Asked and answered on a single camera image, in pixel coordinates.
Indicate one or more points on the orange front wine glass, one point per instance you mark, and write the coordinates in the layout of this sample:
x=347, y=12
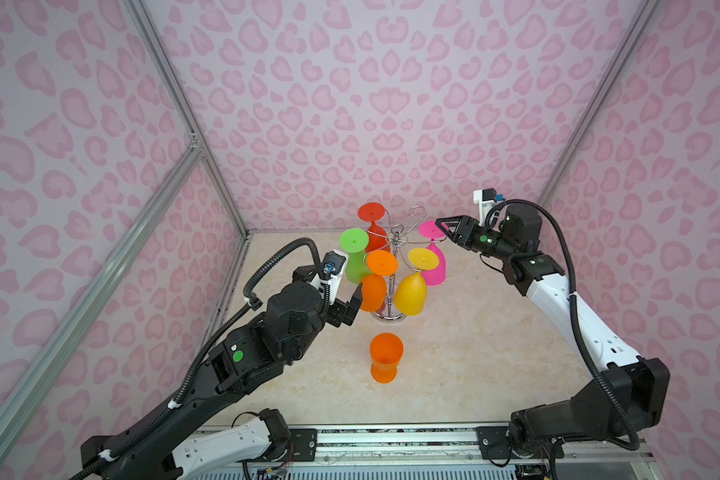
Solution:
x=382, y=265

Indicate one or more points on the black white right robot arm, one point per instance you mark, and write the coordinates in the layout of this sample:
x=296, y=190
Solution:
x=626, y=391

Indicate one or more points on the orange back wine glass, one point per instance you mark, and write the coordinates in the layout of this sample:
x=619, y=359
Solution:
x=386, y=351

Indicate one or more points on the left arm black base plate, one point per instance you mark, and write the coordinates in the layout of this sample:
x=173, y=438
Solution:
x=299, y=445

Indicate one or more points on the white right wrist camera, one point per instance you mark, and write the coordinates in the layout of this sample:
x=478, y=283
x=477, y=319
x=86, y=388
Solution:
x=486, y=199

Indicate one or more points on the chrome wine glass rack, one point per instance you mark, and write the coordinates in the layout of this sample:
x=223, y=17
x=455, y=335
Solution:
x=397, y=239

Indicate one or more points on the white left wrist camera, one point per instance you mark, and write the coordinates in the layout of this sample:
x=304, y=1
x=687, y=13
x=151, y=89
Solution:
x=330, y=274

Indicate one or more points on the aluminium frame post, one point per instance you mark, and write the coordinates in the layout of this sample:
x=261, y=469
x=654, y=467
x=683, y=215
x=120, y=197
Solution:
x=144, y=24
x=626, y=50

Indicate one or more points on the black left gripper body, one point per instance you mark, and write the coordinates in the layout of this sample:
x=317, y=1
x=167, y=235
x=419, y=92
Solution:
x=335, y=312

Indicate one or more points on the green plastic wine glass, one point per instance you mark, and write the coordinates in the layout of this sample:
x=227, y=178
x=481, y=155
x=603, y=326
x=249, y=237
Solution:
x=354, y=242

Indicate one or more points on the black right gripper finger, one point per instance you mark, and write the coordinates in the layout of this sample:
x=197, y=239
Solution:
x=451, y=231
x=454, y=221

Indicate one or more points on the aluminium frame post right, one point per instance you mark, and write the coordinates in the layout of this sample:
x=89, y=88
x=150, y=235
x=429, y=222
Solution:
x=626, y=50

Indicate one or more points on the red plastic wine glass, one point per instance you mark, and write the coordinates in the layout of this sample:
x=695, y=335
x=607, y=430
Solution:
x=373, y=213

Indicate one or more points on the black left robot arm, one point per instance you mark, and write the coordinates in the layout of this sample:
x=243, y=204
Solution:
x=165, y=445

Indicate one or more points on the aluminium diagonal frame bar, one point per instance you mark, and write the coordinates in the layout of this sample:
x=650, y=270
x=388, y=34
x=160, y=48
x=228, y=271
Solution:
x=29, y=393

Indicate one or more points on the orange wine glass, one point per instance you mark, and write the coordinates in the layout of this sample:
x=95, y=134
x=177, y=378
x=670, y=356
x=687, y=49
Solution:
x=386, y=351
x=382, y=265

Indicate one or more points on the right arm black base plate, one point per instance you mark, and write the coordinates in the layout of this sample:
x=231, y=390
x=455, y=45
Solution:
x=498, y=446

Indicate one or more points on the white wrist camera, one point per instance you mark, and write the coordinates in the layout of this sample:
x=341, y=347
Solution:
x=486, y=199
x=330, y=274

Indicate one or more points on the yellow plastic wine glass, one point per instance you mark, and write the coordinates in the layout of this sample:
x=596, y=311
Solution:
x=411, y=294

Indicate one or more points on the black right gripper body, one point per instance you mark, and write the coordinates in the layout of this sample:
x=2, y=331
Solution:
x=484, y=240

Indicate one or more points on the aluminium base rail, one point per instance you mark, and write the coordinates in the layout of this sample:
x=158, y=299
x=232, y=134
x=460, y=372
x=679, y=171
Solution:
x=395, y=451

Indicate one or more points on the aluminium frame post left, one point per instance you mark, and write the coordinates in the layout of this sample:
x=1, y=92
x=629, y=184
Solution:
x=144, y=24

